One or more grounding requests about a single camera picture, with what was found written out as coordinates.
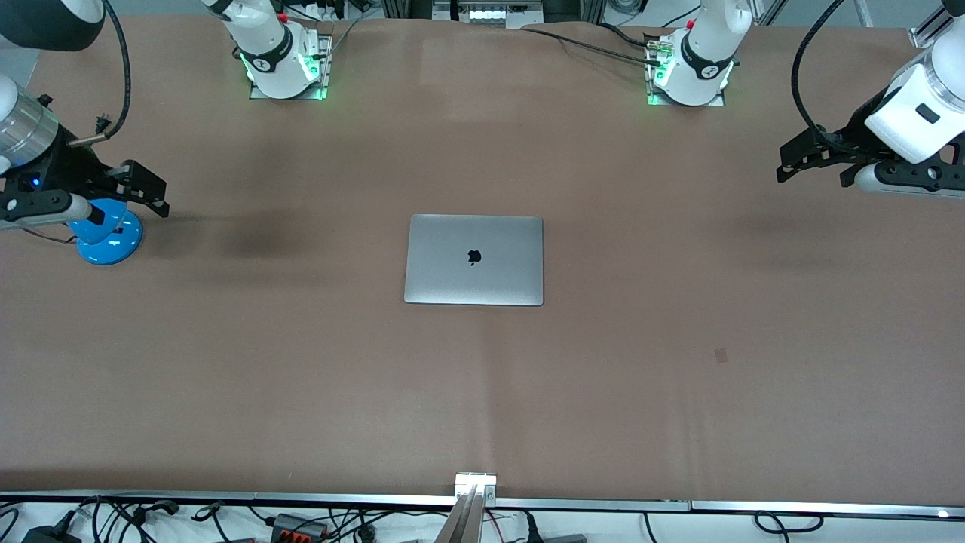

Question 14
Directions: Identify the grey laptop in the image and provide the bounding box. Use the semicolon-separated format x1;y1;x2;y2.
404;214;545;307

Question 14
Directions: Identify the blue desk lamp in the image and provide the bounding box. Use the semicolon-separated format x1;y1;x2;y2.
75;198;145;266

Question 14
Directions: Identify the aluminium table edge strip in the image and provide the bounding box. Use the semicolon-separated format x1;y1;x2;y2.
0;492;965;521

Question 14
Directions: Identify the grey control box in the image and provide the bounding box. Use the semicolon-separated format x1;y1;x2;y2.
432;0;545;30

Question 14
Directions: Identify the black power adapter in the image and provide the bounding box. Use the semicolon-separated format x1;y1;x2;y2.
21;523;82;543

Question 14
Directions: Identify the black and orange connector box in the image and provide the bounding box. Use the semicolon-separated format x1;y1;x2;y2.
270;513;330;541

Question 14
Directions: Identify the brown table cover sheet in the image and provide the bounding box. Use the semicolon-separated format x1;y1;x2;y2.
0;15;965;505

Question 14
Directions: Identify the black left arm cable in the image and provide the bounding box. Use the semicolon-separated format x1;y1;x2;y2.
789;0;899;156

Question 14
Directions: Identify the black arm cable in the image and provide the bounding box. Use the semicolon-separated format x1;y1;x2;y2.
789;0;899;156
66;0;131;149

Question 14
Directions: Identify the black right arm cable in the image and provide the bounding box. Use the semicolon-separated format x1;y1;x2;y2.
66;0;131;149

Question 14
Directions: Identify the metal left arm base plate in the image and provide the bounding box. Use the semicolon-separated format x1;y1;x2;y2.
644;30;727;107

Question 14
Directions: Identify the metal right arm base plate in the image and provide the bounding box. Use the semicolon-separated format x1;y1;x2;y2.
249;21;335;101

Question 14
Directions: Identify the short thick black cable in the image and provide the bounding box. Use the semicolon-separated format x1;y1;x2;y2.
599;22;651;49

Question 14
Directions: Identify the long thick black cable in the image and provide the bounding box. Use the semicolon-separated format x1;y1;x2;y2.
520;24;664;67

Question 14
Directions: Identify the thin grey cable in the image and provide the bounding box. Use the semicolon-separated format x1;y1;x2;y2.
327;18;364;60

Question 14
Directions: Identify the looped black cable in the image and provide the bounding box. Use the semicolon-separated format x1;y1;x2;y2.
754;511;824;535

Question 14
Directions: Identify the aluminium profile rail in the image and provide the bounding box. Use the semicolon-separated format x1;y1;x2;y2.
433;472;498;543

